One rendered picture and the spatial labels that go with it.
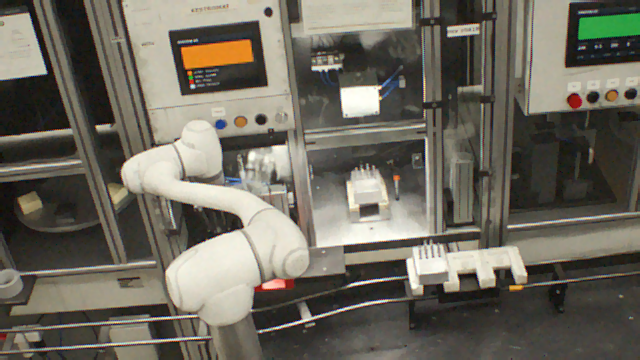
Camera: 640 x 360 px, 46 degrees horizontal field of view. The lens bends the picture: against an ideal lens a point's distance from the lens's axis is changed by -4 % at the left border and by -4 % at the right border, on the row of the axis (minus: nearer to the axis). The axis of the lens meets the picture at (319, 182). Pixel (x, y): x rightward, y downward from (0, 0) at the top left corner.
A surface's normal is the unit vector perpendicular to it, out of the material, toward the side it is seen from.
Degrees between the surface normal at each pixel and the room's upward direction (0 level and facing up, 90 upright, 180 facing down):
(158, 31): 90
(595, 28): 90
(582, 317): 0
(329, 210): 0
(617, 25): 90
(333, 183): 0
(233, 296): 83
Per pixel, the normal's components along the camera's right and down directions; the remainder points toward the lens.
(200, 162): 0.38, 0.50
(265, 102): 0.04, 0.57
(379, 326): -0.10, -0.81
